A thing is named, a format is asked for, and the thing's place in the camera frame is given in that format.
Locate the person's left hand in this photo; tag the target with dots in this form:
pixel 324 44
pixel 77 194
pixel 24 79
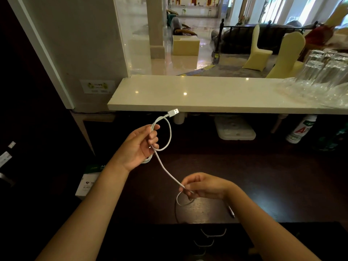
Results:
pixel 136 148

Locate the person's right hand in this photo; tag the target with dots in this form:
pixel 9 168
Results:
pixel 209 186

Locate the person's left middle finger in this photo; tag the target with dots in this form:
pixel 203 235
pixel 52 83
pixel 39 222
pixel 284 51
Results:
pixel 153 141

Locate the person's right fingers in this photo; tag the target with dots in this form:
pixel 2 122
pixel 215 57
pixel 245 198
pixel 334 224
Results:
pixel 190 183

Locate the person's left thumb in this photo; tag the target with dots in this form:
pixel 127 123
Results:
pixel 149 128

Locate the person's left forearm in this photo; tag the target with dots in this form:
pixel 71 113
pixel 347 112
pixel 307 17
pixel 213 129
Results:
pixel 89 214

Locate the person's right forearm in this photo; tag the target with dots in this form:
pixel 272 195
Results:
pixel 261 225

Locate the small white cup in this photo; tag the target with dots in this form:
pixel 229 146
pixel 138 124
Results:
pixel 179 118

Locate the green cardboard box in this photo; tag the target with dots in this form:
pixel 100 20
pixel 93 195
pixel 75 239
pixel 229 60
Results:
pixel 94 168

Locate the white stone counter ledge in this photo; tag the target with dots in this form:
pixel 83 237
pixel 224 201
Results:
pixel 206 93

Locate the white plastic container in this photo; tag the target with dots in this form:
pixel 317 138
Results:
pixel 235 128

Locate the white cardboard box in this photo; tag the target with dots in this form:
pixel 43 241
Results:
pixel 87 184

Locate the yellow square ottoman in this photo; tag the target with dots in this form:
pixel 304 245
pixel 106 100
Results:
pixel 186 45

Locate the beige square pillar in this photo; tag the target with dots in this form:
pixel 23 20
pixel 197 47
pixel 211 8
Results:
pixel 155 24

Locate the grey armchair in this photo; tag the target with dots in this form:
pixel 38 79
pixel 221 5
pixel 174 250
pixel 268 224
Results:
pixel 179 27

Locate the white bottle with green label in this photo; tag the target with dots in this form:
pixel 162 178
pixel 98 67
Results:
pixel 300 129

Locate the dark sofa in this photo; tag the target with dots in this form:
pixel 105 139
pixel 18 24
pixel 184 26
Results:
pixel 244 38

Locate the yellow covered chair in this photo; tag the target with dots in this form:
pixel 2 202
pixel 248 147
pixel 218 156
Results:
pixel 288 55
pixel 257 51

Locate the small white label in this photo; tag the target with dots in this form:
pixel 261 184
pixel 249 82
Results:
pixel 11 144

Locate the large white label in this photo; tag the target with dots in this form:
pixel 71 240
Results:
pixel 5 159

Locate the group of clear drinking glasses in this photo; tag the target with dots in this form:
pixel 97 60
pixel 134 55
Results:
pixel 323 76

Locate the red cloth covered chair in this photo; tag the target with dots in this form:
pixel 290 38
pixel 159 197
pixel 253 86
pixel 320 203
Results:
pixel 319 33

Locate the white wall sticker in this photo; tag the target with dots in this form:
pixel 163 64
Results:
pixel 98 86

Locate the black metal post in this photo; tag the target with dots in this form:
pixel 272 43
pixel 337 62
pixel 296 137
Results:
pixel 217 42

